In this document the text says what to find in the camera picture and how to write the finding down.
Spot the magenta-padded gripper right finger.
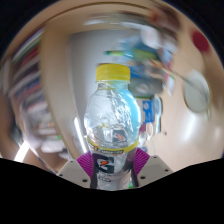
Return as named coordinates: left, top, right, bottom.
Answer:
left=129, top=147, right=174, bottom=188

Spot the blue and white box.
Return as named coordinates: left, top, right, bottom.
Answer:
left=142, top=98, right=156, bottom=124

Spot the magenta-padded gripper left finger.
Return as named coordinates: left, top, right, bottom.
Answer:
left=56, top=150, right=94, bottom=188

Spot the clear yellow-capped drink bottle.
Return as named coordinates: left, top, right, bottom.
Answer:
left=83, top=63, right=142, bottom=192

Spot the ceiling tube light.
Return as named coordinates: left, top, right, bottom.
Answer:
left=13, top=139, right=31, bottom=163

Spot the flat round red coaster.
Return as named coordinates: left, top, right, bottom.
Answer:
left=191, top=30, right=211, bottom=53

